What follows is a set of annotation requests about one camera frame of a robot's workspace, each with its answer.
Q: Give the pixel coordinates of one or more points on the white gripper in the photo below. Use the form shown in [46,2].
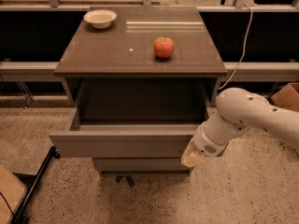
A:
[206,145]

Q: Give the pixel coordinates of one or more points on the grey top drawer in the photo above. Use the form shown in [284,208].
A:
[130,118]

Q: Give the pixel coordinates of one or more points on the grey drawer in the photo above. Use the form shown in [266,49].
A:
[139,165]
[130,118]

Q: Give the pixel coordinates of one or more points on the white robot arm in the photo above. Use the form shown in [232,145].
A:
[238,110]

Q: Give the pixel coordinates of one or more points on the grey lower drawer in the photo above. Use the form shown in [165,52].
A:
[139,165]

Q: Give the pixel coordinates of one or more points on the grey drawer cabinet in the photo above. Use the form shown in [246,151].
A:
[125,50]

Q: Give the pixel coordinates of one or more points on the red apple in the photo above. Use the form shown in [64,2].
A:
[163,47]

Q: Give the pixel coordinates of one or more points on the cardboard box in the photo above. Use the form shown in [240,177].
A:
[287,97]

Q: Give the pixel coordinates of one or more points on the black stand leg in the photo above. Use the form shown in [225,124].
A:
[31,182]

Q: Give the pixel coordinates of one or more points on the white bowl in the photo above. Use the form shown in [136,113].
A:
[101,18]

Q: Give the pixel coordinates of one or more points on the wooden board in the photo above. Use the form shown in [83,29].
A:
[13,191]

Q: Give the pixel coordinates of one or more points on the grey metal rail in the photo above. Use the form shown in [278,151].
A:
[246,72]

